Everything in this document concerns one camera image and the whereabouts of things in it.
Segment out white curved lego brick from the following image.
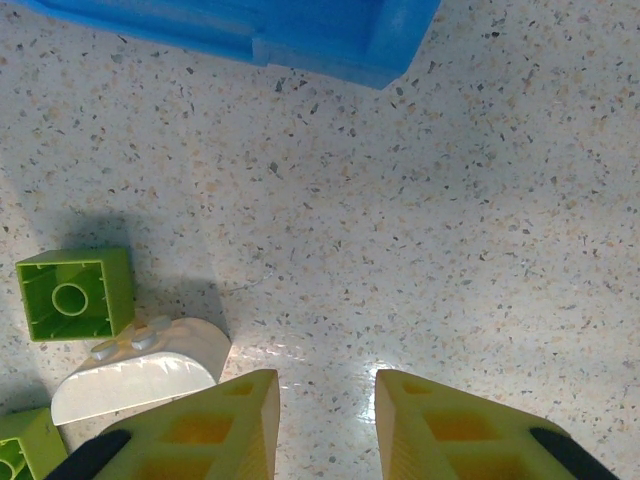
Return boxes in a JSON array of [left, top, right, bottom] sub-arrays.
[[49, 315, 232, 427]]

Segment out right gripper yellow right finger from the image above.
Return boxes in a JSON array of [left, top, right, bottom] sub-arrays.
[[374, 368, 621, 480]]

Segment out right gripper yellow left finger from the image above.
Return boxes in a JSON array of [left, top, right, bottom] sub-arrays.
[[52, 368, 281, 480]]

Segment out green long lego brick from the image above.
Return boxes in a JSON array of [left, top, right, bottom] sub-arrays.
[[0, 407, 69, 480]]

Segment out blue three-compartment plastic bin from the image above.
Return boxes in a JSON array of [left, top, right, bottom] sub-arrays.
[[14, 0, 444, 91]]

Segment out green square lego brick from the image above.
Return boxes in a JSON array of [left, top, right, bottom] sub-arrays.
[[14, 246, 136, 344]]

